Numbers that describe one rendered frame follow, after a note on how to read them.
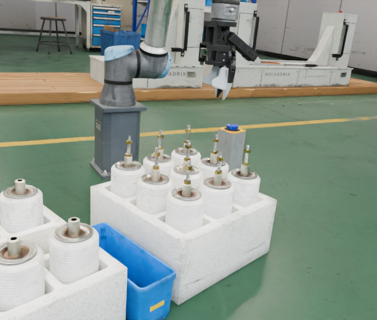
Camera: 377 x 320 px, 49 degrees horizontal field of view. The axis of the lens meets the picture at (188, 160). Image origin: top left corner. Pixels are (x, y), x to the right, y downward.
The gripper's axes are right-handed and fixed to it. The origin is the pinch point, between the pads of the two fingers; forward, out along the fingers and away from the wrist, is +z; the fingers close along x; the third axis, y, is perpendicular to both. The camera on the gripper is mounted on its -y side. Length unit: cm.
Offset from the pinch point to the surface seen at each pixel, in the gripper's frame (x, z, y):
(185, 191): 20.7, 20.0, 18.6
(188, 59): -220, 15, -83
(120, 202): 6.7, 28.4, 31.1
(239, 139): -10.5, 17.6, -14.1
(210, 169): 3.8, 22.0, 3.3
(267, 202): 16.2, 28.4, -9.6
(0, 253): 36, 21, 60
